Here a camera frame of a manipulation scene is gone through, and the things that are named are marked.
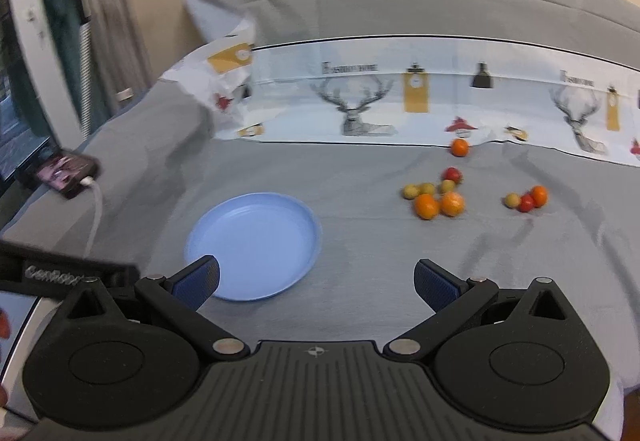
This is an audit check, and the red cherry tomato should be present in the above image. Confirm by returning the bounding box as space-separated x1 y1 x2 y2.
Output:
442 167 463 185

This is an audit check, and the blue plastic plate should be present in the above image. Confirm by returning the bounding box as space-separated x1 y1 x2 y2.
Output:
183 192 322 302

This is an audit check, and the small orange cluster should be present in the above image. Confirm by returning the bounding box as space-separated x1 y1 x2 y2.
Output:
529 185 549 208

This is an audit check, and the white charging cable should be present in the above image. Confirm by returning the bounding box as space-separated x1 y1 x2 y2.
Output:
79 175 106 258

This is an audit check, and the grey bed sheet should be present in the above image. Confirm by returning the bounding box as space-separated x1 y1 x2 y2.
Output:
0 77 640 441

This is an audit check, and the black smartphone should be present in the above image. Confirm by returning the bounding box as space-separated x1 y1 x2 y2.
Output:
35 149 101 199

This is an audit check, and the yellow-green longan fruit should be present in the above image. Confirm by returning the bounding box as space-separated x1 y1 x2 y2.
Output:
503 193 521 209
439 180 457 194
402 184 421 200
419 183 436 195

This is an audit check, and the red tomato cluster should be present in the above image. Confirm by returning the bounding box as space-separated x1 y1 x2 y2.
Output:
518 193 535 213

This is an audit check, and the grey curtain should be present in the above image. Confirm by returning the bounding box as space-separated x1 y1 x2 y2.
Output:
66 0 152 117

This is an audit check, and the deer print pillow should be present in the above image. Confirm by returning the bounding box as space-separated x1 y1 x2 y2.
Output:
165 0 639 166

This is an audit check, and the orange mandarin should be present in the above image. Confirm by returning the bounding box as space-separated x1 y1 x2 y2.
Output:
439 192 466 218
413 194 440 221

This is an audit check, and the white door frame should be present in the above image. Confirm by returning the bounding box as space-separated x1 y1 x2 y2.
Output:
9 0 84 148

